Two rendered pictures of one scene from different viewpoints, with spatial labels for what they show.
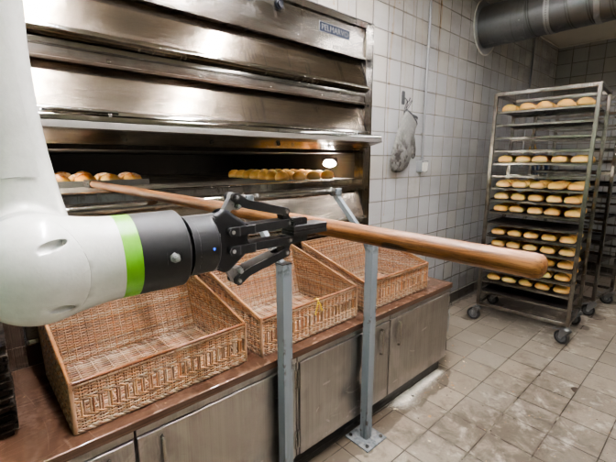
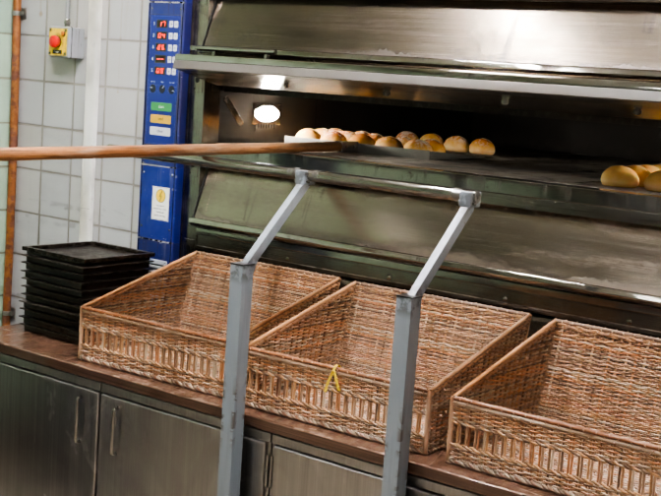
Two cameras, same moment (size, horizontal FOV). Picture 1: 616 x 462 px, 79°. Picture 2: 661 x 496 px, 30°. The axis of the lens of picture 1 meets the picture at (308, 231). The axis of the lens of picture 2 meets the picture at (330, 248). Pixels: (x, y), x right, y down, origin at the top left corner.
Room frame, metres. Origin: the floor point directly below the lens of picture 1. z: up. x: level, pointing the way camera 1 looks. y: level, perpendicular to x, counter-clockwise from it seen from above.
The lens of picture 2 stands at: (0.88, -2.81, 1.40)
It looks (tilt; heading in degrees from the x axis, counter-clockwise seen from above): 8 degrees down; 79
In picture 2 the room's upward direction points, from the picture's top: 4 degrees clockwise
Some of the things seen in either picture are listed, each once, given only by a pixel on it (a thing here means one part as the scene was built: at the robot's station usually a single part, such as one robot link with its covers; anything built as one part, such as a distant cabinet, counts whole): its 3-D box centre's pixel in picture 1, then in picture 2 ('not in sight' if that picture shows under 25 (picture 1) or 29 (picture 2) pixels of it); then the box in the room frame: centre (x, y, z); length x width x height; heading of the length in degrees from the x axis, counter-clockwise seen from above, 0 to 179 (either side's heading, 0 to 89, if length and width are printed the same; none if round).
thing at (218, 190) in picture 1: (237, 189); (455, 179); (1.84, 0.34, 1.16); 1.80 x 0.06 x 0.04; 132
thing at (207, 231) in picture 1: (214, 241); not in sight; (0.48, 0.12, 1.20); 0.09 x 0.07 x 0.08; 131
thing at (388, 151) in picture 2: (77, 181); (384, 147); (1.82, 1.12, 1.20); 0.55 x 0.36 x 0.03; 134
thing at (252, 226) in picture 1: (257, 225); not in sight; (0.52, 0.07, 1.21); 0.11 x 0.04 x 0.01; 131
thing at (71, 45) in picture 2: not in sight; (66, 42); (0.79, 1.41, 1.46); 0.10 x 0.07 x 0.10; 132
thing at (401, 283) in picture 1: (365, 264); (611, 410); (2.04, -0.32, 0.72); 0.56 x 0.49 x 0.28; 132
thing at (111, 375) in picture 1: (143, 328); (210, 317); (1.23, 0.58, 0.72); 0.56 x 0.49 x 0.28; 133
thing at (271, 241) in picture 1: (258, 243); not in sight; (0.52, 0.07, 1.18); 0.11 x 0.04 x 0.01; 131
